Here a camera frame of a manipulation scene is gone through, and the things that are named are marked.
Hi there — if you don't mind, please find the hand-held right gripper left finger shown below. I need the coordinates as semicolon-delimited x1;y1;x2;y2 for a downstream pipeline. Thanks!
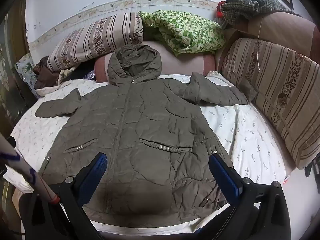
32;152;108;240

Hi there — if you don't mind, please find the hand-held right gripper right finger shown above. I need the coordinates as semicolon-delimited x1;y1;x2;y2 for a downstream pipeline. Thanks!
208;151;292;240

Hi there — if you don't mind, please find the olive hooded puffer jacket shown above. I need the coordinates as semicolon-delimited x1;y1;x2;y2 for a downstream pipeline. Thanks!
34;44;258;222

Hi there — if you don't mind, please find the white leaf print bed sheet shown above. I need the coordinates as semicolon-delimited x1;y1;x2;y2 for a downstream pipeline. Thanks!
10;71;293;233

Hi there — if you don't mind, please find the dark object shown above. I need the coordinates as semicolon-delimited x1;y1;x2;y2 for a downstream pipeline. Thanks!
304;155;320;183

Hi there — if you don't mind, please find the dark cloth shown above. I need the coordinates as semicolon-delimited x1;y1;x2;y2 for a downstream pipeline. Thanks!
67;68;97;83

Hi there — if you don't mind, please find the cream patterned cloth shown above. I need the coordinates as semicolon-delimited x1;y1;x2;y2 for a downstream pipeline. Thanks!
58;68;75;85

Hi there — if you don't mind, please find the large striped floral cushion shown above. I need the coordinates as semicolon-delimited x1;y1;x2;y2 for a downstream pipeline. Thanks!
217;37;320;170

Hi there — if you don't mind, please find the brown crumpled clothing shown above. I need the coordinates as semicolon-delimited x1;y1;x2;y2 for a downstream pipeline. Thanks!
33;56;59;83

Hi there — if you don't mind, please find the printed plastic bag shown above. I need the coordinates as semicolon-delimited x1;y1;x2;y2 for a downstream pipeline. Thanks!
15;54;36;92

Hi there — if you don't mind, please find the pink bolster cushion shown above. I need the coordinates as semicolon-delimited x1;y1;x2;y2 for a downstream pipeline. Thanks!
94;40;216;83

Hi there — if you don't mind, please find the striped floral pillow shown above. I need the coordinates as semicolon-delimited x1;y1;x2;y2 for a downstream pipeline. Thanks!
47;12;143;73

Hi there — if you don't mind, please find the green patterned quilt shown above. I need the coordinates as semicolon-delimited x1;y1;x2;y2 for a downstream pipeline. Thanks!
138;9;226;57

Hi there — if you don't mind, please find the tan padded cushion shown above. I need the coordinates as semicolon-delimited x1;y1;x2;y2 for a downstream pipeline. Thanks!
222;10;320;67

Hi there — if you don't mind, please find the grey houndstooth garment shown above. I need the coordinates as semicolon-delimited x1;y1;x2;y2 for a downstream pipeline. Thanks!
220;0;293;27

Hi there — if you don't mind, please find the white cord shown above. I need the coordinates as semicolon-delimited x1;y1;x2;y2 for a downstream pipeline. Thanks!
254;19;263;72

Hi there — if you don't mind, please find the wooden door frame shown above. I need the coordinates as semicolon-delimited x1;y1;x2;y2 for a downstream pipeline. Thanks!
7;0;29;58

